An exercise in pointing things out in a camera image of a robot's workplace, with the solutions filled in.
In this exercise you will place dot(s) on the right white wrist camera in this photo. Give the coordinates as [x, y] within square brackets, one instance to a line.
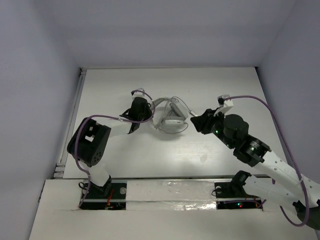
[225, 104]

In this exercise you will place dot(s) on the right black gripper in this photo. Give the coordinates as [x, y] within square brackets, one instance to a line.
[200, 121]

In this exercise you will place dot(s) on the aluminium rail left edge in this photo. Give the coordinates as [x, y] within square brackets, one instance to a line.
[60, 165]

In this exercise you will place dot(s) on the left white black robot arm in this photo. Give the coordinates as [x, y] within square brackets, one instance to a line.
[89, 141]

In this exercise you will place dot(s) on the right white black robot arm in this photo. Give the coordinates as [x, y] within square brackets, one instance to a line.
[291, 190]

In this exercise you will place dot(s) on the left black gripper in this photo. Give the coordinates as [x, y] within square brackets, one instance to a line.
[144, 110]

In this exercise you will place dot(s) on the white grey headphones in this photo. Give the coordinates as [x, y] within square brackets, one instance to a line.
[173, 119]

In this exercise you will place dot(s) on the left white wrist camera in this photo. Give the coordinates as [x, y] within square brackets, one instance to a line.
[138, 93]

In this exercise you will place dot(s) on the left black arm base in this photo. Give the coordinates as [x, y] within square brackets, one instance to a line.
[113, 199]

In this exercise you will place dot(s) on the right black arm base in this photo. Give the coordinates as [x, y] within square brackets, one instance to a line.
[232, 196]

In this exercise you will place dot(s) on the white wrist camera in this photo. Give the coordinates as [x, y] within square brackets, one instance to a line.
[138, 93]
[225, 104]

